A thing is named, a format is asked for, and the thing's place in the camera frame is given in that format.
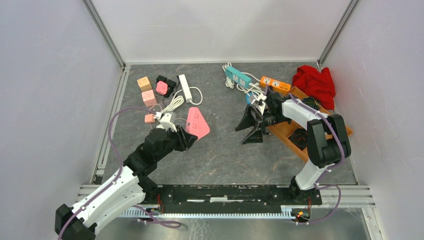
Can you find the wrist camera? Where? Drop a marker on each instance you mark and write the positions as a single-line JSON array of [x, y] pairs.
[[166, 121], [258, 101]]

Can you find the orange divided tray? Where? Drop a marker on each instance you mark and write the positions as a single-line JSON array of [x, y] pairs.
[[284, 130]]

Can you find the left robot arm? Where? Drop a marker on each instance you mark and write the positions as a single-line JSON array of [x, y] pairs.
[[128, 187]]

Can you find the small black adapter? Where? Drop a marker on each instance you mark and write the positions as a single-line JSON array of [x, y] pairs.
[[161, 78]]

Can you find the white usb power strip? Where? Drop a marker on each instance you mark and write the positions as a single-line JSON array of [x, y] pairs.
[[185, 87]]

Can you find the pink plug adapter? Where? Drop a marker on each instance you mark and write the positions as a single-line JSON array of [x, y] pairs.
[[149, 98]]

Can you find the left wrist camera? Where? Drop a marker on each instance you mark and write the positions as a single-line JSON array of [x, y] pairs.
[[166, 121]]

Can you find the orange power strip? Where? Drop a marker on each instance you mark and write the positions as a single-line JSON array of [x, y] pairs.
[[275, 85]]

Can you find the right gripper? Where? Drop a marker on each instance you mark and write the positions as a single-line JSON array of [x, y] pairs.
[[248, 121]]

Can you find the pink square power strip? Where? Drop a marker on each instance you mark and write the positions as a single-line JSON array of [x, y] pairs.
[[196, 124]]

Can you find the black ring object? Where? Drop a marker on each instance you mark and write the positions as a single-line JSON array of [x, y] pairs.
[[299, 138]]

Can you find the orange pink usb charger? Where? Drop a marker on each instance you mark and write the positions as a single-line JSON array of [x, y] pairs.
[[149, 118]]

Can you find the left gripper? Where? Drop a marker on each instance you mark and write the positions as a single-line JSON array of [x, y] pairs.
[[185, 140]]

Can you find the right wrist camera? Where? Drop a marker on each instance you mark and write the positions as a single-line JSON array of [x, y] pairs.
[[258, 101]]

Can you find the dark green ring object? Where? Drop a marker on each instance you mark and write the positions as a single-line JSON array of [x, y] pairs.
[[311, 102]]

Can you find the pink folding plug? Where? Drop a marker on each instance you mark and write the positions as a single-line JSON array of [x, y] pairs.
[[161, 88]]

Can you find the wooden cube adapter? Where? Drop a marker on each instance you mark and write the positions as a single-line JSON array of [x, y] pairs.
[[144, 84]]

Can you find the red cloth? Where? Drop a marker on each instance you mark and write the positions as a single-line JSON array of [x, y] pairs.
[[316, 84]]

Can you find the teal power strip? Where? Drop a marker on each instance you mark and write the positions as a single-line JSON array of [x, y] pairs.
[[238, 77]]

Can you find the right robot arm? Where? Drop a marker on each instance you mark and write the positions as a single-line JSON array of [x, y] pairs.
[[327, 140]]

